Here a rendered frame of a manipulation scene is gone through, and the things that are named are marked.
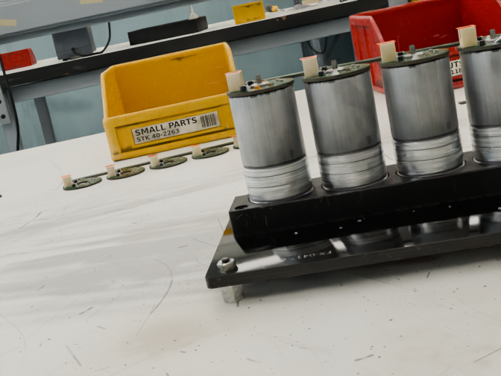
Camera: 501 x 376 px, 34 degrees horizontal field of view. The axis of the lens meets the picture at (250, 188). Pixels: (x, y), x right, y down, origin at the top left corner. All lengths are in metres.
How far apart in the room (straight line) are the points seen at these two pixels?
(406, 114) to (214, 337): 0.10
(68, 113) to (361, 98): 4.49
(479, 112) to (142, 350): 0.14
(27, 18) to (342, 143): 2.33
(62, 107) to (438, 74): 4.50
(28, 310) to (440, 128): 0.16
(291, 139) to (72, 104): 4.47
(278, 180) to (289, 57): 4.44
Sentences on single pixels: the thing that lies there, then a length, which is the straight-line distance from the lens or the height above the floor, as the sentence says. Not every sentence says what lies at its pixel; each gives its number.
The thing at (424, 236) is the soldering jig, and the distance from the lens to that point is 0.26.
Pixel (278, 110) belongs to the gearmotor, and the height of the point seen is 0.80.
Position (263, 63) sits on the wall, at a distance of 4.71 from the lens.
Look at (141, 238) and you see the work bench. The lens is 0.37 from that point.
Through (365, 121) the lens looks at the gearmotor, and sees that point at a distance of 0.29.
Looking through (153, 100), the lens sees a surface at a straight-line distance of 0.68.
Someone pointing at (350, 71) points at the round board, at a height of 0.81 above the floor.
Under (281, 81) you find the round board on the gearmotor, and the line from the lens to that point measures 0.29.
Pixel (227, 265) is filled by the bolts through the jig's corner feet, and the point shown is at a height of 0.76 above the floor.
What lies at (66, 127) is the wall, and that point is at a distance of 4.77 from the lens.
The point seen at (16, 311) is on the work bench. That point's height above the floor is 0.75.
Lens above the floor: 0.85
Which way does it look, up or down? 13 degrees down
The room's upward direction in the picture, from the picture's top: 12 degrees counter-clockwise
